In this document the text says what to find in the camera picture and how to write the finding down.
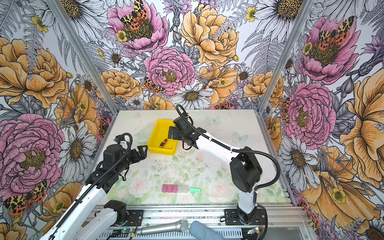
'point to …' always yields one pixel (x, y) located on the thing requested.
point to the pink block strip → (169, 188)
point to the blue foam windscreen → (198, 231)
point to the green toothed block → (195, 190)
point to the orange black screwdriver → (162, 143)
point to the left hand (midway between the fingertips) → (140, 153)
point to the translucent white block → (183, 188)
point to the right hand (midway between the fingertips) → (177, 136)
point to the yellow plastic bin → (159, 134)
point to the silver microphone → (181, 226)
